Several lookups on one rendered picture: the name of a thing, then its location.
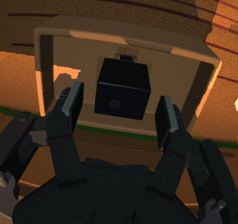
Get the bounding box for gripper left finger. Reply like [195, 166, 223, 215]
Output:
[0, 81, 89, 191]

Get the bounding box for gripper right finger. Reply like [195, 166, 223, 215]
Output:
[148, 95, 238, 224]

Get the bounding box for brown wooden organ case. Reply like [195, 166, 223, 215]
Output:
[0, 112, 238, 217]

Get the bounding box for tan tray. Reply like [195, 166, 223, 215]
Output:
[33, 14, 223, 137]

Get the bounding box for black lead weight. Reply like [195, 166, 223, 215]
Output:
[94, 54, 152, 121]

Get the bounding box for green felt strip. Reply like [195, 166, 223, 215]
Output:
[0, 106, 238, 150]

